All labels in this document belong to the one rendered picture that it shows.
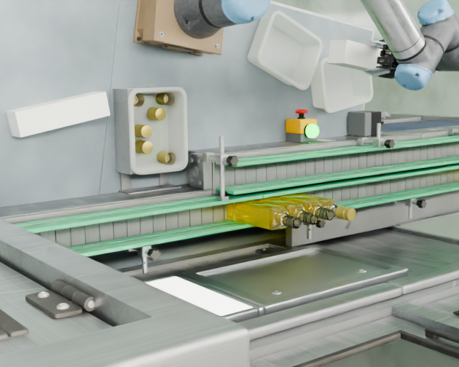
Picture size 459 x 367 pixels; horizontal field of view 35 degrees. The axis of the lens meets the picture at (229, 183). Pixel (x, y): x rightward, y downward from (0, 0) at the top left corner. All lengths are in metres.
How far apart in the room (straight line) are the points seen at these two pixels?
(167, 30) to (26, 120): 0.43
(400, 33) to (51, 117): 0.83
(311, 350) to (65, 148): 0.82
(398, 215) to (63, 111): 1.23
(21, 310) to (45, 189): 1.32
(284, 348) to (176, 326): 1.03
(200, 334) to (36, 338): 0.12
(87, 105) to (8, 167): 0.25
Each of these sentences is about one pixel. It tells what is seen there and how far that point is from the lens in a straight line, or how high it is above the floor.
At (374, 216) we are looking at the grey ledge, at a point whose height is 0.88.
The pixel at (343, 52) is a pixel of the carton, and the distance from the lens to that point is 1.95.
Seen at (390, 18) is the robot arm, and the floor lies 1.43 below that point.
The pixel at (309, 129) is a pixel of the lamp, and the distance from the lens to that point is 2.23.
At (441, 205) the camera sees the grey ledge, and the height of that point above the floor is 0.88.
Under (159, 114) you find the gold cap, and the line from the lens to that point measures 1.94.
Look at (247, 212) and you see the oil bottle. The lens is 1.94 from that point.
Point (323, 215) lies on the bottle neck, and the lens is 1.91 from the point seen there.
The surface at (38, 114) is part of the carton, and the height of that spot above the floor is 0.81.
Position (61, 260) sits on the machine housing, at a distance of 0.63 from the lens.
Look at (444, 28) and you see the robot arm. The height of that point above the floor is 1.42.
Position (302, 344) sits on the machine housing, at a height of 1.44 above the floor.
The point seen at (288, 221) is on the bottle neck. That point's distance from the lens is 1.83.
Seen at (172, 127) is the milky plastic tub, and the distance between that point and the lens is 1.99.
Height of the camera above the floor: 2.47
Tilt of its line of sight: 52 degrees down
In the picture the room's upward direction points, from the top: 101 degrees clockwise
